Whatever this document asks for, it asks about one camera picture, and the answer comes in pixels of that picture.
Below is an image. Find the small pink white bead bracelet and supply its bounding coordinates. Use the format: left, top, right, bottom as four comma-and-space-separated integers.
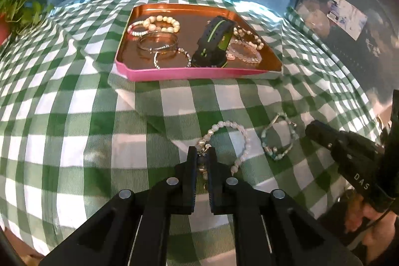
127, 20, 150, 37

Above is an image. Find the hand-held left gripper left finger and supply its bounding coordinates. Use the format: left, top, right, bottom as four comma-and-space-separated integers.
40, 146, 198, 266

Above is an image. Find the clear pink crystal bracelet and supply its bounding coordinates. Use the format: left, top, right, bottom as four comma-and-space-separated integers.
225, 38, 262, 63

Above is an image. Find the white label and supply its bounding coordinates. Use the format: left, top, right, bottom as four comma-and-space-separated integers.
327, 0, 368, 40

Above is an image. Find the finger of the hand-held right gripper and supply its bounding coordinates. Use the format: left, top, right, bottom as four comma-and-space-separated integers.
305, 120, 347, 157

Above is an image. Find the large pearl bead bracelet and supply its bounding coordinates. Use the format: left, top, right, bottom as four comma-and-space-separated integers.
142, 15, 181, 34

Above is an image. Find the brown white bead bracelet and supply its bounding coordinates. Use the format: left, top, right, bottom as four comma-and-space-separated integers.
233, 25, 265, 50

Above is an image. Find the green potted plant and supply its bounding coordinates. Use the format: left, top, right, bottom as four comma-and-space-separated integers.
0, 0, 55, 36

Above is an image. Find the pink metal tray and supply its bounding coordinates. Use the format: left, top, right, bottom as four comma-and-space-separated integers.
115, 3, 284, 82

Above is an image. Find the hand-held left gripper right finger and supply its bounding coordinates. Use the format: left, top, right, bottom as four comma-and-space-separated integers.
207, 147, 364, 266

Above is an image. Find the person's right hand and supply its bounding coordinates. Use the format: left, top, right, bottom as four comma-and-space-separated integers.
344, 191, 398, 242

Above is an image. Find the turquoise bead bracelet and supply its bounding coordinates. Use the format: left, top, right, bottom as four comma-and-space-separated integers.
260, 113, 298, 161

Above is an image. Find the black green wristband watch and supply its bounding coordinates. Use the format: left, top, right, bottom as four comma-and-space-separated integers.
191, 16, 236, 69

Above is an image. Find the dark storage box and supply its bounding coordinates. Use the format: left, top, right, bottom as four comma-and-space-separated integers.
285, 0, 399, 117

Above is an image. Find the rhinestone chain bracelet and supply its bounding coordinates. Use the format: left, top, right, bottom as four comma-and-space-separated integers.
153, 48, 192, 70

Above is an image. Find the red flower pot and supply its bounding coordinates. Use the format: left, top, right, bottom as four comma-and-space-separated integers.
0, 15, 11, 47

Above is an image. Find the green checkered tablecloth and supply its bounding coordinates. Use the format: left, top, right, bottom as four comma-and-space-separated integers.
0, 0, 387, 266

